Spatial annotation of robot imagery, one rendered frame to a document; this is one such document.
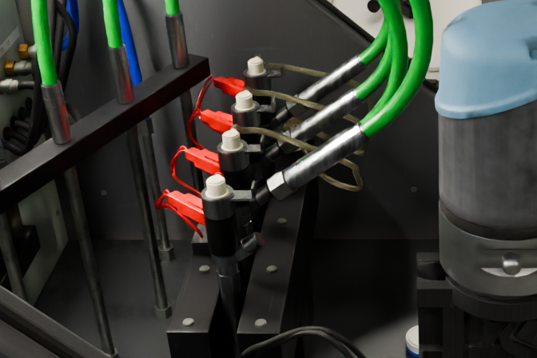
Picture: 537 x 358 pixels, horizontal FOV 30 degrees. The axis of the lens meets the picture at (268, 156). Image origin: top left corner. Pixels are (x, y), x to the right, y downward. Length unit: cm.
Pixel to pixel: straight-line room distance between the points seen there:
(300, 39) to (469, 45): 62
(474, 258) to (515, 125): 9
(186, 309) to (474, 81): 47
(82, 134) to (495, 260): 50
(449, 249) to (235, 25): 60
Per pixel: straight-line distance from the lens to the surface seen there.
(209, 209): 84
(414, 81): 77
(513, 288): 57
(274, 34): 111
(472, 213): 54
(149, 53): 115
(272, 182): 83
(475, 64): 50
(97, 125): 97
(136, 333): 113
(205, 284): 93
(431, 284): 59
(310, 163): 81
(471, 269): 56
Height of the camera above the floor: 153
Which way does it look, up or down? 29 degrees down
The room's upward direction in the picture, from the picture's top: 6 degrees counter-clockwise
